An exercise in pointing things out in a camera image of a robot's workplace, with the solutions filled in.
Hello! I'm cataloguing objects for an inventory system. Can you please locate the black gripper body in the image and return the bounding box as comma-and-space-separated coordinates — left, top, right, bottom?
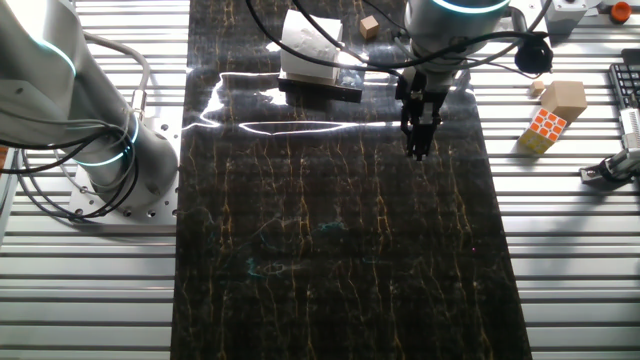
394, 67, 450, 126

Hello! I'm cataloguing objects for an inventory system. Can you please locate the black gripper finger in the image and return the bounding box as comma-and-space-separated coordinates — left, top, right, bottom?
402, 113, 423, 160
419, 113, 441, 162

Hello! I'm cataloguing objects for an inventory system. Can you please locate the white toilet paper roll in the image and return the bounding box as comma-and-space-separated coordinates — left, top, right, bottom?
278, 8, 345, 86

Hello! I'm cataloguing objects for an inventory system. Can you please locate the clear acrylic shelf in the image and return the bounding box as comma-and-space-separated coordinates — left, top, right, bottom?
277, 72, 364, 105

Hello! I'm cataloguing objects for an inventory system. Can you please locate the small wooden cube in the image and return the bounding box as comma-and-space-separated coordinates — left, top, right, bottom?
359, 14, 380, 41

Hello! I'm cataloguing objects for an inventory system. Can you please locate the orange white Rubik's cube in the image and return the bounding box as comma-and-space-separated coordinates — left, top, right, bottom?
517, 107, 569, 155

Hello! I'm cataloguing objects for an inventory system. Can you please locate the black marble pattern mat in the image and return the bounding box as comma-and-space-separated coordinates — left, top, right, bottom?
169, 0, 534, 360

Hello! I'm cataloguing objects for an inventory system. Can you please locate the grey control box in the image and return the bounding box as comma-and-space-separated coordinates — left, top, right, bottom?
542, 0, 604, 36

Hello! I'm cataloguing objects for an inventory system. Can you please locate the black keyboard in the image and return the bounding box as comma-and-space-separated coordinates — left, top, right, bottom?
607, 48, 640, 111

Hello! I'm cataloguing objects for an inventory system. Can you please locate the red push button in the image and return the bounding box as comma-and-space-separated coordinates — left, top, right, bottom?
609, 0, 633, 25

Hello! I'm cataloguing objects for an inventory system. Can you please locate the thick black wrist cable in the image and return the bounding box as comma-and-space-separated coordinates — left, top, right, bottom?
243, 0, 551, 72

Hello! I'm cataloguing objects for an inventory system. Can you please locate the wrist camera with grey bracket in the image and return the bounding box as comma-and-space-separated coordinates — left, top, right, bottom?
508, 4, 555, 75

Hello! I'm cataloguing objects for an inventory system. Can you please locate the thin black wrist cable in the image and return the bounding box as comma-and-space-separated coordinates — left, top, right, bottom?
291, 0, 404, 77

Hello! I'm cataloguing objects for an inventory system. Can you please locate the aluminium post with black ring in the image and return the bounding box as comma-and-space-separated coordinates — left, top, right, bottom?
579, 147, 640, 189

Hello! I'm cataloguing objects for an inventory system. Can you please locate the small grey camera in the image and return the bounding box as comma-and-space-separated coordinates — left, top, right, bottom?
618, 107, 640, 151

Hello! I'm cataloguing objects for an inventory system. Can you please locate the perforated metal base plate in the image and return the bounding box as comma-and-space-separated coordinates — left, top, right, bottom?
67, 107, 182, 227

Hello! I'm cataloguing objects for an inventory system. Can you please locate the thick grey robot cable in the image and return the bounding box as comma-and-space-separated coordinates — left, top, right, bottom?
82, 31, 152, 121

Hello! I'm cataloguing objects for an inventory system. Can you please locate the black base cable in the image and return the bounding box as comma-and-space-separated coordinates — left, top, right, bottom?
0, 124, 140, 221

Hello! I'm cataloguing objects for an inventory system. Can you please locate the thin light base wire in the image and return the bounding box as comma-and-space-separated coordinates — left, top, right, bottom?
14, 107, 134, 211

